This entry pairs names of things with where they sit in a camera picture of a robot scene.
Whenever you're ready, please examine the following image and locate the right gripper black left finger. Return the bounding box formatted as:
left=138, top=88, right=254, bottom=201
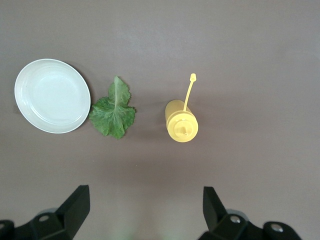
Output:
left=0, top=184, right=91, bottom=240

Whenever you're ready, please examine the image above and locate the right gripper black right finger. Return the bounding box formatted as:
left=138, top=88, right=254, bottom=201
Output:
left=197, top=186, right=301, bottom=240

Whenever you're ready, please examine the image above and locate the green lettuce leaf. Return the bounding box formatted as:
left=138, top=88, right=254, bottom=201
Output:
left=88, top=75, right=137, bottom=140

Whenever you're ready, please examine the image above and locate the yellow squeeze sauce bottle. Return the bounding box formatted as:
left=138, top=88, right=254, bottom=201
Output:
left=164, top=72, right=199, bottom=144

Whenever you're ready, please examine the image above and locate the cream round plate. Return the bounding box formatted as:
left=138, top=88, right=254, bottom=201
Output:
left=14, top=58, right=92, bottom=134

